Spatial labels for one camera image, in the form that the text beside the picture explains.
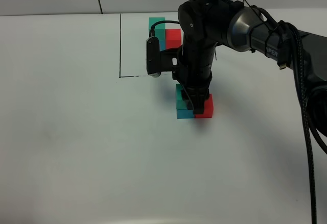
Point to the red template block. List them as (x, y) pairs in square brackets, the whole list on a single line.
[(173, 38)]

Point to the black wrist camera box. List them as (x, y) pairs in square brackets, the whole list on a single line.
[(159, 61)]

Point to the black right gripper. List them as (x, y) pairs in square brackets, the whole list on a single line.
[(194, 75)]

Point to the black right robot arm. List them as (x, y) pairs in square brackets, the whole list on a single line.
[(209, 23)]

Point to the blue template block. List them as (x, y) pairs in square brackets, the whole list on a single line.
[(162, 45)]

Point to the green template block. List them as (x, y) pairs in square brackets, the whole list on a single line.
[(160, 29)]

